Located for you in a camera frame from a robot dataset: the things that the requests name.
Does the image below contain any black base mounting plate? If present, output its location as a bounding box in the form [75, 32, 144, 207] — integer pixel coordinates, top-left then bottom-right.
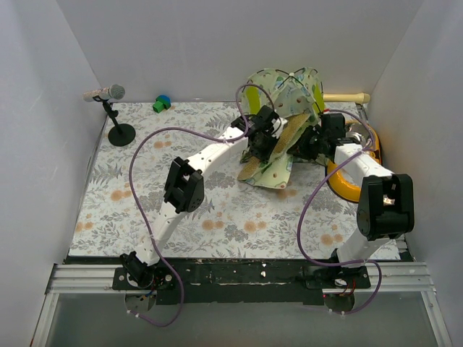
[112, 258, 371, 305]

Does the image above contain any green avocado print pet tent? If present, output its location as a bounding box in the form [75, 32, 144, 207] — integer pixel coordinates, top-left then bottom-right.
[237, 67, 325, 189]

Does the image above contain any grey head microphone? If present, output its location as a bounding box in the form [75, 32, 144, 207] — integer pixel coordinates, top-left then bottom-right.
[82, 84, 126, 102]

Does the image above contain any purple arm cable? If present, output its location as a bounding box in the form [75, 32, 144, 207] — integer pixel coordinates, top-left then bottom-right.
[129, 83, 278, 328]
[296, 108, 383, 314]

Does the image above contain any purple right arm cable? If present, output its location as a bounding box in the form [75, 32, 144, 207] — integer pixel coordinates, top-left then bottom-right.
[296, 108, 383, 314]

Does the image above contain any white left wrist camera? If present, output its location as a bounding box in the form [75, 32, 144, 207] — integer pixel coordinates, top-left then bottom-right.
[271, 118, 288, 138]

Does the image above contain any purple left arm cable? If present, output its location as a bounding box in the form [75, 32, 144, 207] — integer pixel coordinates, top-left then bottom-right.
[129, 83, 278, 328]

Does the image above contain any aluminium frame rail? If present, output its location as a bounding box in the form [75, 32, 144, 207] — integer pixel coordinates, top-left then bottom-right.
[31, 259, 453, 346]

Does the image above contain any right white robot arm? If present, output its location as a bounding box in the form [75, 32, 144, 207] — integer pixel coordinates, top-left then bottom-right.
[290, 109, 415, 288]

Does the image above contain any steel bowl in stand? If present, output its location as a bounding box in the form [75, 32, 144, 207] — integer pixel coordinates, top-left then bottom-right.
[344, 121, 370, 147]

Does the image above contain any green and blue toy block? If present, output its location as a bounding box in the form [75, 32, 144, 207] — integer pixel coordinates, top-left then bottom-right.
[153, 95, 171, 113]

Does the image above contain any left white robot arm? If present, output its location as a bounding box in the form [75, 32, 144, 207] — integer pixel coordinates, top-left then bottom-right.
[120, 106, 287, 289]

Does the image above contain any floral patterned tablecloth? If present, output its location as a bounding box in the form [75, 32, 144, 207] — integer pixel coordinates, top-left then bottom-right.
[69, 103, 357, 259]

